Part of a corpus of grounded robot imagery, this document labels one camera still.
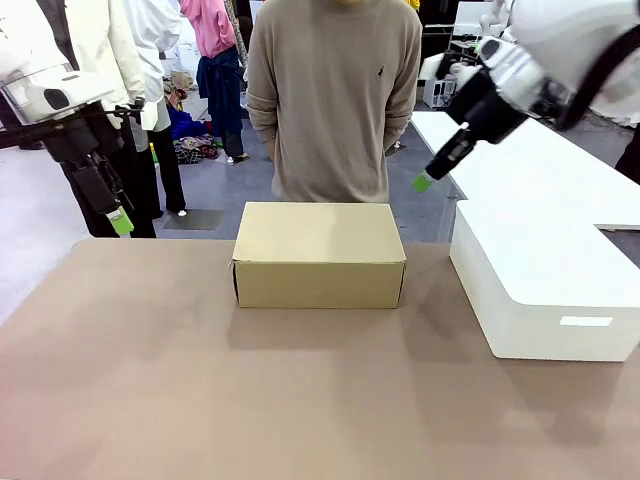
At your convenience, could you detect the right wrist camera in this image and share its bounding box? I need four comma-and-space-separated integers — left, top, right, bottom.
418, 50, 484, 85

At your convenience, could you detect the hats pile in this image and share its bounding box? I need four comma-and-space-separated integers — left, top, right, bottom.
162, 69, 199, 109

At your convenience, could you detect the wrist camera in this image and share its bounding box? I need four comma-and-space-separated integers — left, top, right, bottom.
418, 50, 484, 85
113, 96, 148, 127

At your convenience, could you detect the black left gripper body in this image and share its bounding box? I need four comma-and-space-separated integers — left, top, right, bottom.
43, 115, 126, 165

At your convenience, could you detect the person in beige sweater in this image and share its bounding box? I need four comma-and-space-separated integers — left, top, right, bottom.
245, 0, 424, 204

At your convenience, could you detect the brown cardboard shoe box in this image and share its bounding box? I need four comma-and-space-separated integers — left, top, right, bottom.
230, 201, 408, 310

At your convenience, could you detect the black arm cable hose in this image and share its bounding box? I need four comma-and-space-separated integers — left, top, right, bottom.
556, 22, 640, 133
0, 104, 139, 150

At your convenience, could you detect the mannequin in cream jacket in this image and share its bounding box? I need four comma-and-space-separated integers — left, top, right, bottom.
29, 0, 162, 240

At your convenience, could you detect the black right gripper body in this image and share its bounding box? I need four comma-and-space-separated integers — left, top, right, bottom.
445, 68, 531, 146

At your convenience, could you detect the large white table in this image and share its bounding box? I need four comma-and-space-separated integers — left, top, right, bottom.
409, 110, 640, 227

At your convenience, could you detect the colourful clothes pile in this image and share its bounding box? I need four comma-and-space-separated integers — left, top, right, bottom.
167, 107, 224, 166

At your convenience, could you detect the white computer case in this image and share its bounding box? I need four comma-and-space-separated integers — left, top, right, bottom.
423, 77, 457, 109

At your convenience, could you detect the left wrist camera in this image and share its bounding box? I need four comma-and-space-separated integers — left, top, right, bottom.
113, 96, 148, 127

